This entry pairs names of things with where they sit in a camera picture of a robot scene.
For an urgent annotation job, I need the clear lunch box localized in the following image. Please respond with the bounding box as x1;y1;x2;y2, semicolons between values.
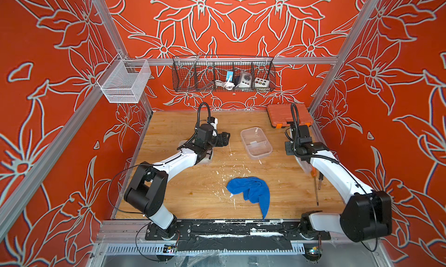
240;127;273;160

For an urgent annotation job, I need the blue cloth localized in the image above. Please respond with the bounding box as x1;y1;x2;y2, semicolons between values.
226;177;271;219

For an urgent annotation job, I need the clear lunch box lid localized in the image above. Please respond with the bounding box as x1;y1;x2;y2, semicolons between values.
296;157;317;178

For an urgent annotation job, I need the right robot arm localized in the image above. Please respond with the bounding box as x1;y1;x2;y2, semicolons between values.
285;104;393;243

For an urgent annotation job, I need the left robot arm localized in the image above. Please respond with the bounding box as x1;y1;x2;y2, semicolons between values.
123;102;231;239

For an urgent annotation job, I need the left closed lunch box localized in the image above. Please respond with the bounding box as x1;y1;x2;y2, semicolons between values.
177;139;214;165

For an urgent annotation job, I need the orange tool case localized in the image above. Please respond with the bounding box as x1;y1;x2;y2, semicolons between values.
267;103;314;129

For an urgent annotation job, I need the blue white small box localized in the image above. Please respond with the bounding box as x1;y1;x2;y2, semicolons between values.
226;71;233;82

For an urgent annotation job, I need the white power adapter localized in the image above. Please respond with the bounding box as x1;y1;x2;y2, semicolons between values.
236;71;252;89

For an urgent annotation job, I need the white button box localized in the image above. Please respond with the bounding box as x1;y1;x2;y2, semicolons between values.
254;77;269;90

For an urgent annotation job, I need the clear acrylic box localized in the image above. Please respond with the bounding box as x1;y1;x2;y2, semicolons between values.
96;55;152;104

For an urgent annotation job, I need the orange handled screwdriver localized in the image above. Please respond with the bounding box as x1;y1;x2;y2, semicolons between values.
310;168;319;206

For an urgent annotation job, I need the black handled screwdriver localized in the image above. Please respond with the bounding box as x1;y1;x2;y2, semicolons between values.
318;173;324;190

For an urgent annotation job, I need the white coiled cable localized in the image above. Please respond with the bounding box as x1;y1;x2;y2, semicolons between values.
214;79;235;91

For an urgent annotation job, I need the black wire basket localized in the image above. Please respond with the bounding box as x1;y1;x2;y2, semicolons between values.
172;54;276;93

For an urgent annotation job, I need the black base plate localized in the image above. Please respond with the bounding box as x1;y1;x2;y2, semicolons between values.
145;219;332;254

